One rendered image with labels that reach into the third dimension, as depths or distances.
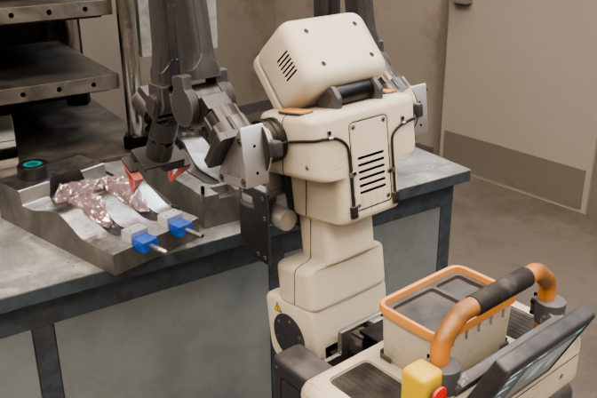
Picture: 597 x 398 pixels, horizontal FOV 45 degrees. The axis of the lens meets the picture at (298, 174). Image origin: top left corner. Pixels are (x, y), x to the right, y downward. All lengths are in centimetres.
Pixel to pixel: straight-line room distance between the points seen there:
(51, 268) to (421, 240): 115
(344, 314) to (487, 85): 292
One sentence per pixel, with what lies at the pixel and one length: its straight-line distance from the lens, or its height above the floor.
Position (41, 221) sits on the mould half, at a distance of 192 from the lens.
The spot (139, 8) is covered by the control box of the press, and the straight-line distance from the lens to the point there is 263.
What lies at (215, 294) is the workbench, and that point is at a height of 61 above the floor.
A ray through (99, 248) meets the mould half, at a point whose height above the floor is 85.
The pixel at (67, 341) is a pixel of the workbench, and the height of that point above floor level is 61.
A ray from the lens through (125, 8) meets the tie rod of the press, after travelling 247.
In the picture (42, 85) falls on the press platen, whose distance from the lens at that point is 250.
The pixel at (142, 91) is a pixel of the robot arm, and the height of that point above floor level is 122.
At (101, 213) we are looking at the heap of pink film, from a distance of 183.
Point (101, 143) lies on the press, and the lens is 268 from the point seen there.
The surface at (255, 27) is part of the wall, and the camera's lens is 563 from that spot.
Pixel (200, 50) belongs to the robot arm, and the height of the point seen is 134.
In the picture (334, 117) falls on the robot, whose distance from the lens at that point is 132.
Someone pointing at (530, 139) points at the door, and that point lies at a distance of 423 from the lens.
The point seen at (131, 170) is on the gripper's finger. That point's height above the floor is 106.
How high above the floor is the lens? 161
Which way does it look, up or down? 21 degrees down
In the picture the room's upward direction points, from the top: straight up
